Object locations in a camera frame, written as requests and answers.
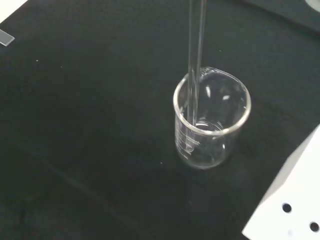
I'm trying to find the black bench cloth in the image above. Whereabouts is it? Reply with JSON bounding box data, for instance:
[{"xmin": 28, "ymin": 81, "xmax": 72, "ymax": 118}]
[{"xmin": 0, "ymin": 0, "xmax": 320, "ymax": 240}]

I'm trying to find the clear glass beaker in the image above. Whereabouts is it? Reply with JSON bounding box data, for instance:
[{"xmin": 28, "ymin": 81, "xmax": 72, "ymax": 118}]
[{"xmin": 172, "ymin": 66, "xmax": 252, "ymax": 170}]

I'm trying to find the clear acrylic cloth clip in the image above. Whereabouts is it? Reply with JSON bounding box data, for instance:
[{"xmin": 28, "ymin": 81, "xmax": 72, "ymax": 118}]
[{"xmin": 0, "ymin": 29, "xmax": 16, "ymax": 47}]

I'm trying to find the white test tube rack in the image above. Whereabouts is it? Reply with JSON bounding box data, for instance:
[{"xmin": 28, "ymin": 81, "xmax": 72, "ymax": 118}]
[{"xmin": 241, "ymin": 123, "xmax": 320, "ymax": 240}]

